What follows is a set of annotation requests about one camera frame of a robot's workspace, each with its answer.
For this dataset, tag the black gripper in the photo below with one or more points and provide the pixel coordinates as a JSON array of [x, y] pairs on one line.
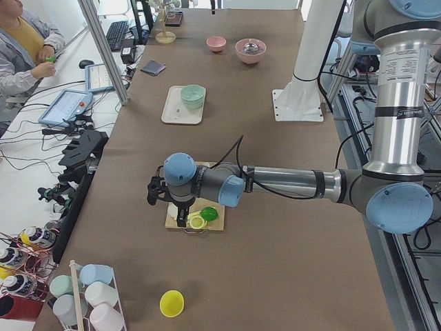
[[182, 207]]

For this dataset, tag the small pink bowl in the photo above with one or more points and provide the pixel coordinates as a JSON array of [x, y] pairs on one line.
[[216, 43]]

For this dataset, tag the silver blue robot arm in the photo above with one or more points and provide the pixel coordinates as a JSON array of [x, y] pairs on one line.
[[388, 189]]

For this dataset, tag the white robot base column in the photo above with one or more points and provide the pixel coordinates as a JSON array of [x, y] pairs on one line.
[[300, 99]]

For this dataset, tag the stack of green bowls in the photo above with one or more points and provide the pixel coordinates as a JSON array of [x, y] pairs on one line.
[[192, 96]]

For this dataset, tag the large pink bowl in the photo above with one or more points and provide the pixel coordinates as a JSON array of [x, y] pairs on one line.
[[250, 59]]

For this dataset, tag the metal object in bowl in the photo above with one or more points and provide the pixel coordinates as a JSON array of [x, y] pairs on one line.
[[251, 48]]

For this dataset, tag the white round toy piece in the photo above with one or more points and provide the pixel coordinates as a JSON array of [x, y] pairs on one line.
[[172, 211]]

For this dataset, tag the wooden cutting board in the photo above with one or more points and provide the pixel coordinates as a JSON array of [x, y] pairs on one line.
[[200, 203]]

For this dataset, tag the yellow lemon slice toy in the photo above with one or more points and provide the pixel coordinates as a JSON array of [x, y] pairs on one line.
[[197, 223]]

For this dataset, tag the green lime toy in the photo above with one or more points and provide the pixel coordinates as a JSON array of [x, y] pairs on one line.
[[209, 214]]

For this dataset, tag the white rectangular tray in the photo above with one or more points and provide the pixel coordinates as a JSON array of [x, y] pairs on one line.
[[175, 112]]

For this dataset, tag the light blue cup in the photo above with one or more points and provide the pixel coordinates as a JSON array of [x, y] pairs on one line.
[[91, 273]]

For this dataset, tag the black tool rack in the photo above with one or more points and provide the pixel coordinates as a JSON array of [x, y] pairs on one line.
[[80, 160]]

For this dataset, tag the white cup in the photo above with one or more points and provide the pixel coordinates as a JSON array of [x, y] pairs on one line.
[[99, 292]]

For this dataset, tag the pale pink cup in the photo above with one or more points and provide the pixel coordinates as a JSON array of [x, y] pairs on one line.
[[105, 318]]

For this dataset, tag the mint green cup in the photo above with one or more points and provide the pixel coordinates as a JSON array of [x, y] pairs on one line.
[[61, 285]]

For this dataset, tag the dark grey folded cloth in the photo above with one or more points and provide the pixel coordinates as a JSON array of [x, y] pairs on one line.
[[153, 68]]

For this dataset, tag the yellow paint bottle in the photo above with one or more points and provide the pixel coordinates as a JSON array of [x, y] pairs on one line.
[[40, 237]]

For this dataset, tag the grey cup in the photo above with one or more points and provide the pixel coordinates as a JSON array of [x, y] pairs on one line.
[[64, 309]]

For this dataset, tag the blue teach pendant tablet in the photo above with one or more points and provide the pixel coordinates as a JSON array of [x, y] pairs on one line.
[[66, 107]]

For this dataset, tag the black power adapter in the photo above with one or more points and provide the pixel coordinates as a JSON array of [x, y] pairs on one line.
[[128, 51]]

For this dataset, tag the paint bottle white cap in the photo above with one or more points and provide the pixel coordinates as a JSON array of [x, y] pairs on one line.
[[12, 258]]

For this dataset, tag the wooden jewelry stand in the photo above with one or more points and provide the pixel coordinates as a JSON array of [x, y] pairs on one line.
[[162, 7]]

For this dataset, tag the paint bottle lower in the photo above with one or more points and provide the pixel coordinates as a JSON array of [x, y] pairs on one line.
[[20, 285]]

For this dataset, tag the black computer mouse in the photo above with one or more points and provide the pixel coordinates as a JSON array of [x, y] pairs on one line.
[[85, 62]]

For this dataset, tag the black keyboard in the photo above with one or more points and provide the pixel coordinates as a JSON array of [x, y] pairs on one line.
[[116, 34]]

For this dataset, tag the dark wooden tray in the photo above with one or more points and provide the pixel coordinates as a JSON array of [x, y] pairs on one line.
[[174, 19]]

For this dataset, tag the red container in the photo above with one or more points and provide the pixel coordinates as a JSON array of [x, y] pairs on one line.
[[20, 309]]

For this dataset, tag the seated person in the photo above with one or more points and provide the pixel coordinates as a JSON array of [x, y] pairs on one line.
[[26, 44]]

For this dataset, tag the wooden cup rack post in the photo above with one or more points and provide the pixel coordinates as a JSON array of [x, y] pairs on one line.
[[76, 293]]

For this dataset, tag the aluminium frame post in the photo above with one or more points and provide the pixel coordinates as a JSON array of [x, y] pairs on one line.
[[89, 12]]

